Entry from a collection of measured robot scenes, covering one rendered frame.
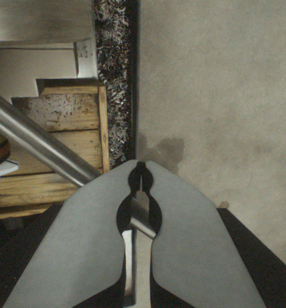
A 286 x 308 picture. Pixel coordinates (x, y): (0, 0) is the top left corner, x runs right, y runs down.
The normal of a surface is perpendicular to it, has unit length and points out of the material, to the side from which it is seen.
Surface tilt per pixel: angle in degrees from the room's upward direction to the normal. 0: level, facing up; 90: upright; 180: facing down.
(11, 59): 2
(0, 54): 2
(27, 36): 43
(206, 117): 0
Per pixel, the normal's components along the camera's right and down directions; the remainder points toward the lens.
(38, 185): 0.21, 0.45
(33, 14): 0.84, 0.26
